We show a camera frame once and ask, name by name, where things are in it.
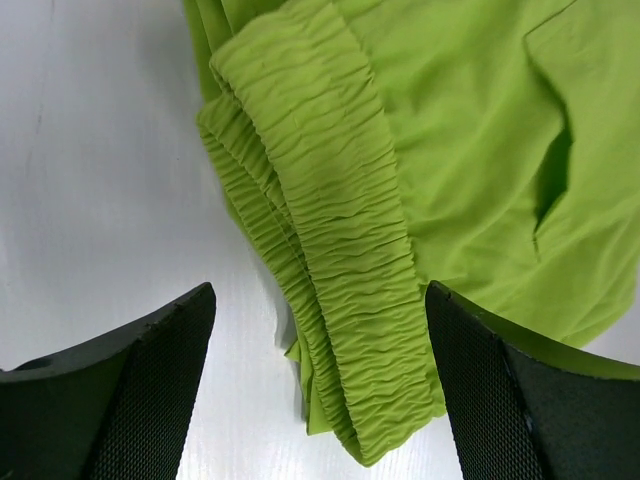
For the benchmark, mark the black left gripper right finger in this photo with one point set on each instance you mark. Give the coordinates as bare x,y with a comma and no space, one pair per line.
524,406

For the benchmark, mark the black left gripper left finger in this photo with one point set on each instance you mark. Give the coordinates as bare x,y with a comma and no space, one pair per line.
117,406

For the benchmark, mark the green shorts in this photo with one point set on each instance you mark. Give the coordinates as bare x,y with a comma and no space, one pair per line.
368,148

